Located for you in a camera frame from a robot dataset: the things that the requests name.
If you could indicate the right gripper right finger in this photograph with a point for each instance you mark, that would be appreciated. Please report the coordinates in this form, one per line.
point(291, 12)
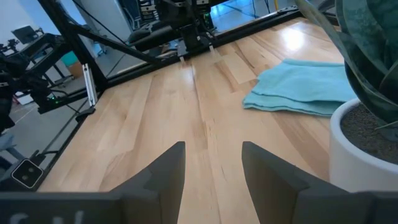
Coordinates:
point(267, 186)

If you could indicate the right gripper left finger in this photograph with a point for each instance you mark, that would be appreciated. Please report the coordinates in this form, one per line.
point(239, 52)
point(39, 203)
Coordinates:
point(161, 186)

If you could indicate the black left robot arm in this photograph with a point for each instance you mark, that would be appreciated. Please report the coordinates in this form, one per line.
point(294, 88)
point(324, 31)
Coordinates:
point(192, 31)

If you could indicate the light blue folded cloth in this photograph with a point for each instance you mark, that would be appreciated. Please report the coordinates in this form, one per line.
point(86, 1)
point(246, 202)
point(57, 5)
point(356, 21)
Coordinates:
point(298, 84)

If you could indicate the silver aluminium bar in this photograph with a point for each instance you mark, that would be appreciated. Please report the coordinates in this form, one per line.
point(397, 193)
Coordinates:
point(89, 84)

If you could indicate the brown cardboard box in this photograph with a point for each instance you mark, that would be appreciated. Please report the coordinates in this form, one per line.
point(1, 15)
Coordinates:
point(76, 70)

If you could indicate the black padded chair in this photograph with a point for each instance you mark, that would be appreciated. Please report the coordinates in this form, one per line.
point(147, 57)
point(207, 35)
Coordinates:
point(149, 37)

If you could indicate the teal bin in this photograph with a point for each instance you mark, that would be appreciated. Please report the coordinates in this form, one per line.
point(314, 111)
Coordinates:
point(69, 58)

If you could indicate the green spiky succulent plant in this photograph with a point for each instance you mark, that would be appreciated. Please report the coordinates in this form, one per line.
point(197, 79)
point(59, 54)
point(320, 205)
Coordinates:
point(367, 46)

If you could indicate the black machine with green light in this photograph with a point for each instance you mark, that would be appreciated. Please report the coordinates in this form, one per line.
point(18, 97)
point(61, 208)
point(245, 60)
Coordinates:
point(12, 81)

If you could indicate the black workstation with monitor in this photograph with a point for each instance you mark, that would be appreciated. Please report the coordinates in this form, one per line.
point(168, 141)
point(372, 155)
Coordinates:
point(40, 43)

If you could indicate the black frame clamp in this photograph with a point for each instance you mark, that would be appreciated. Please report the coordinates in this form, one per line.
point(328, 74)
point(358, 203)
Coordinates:
point(85, 114)

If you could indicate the small square table camera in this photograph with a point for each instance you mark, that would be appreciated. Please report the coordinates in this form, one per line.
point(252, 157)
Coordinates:
point(27, 173)

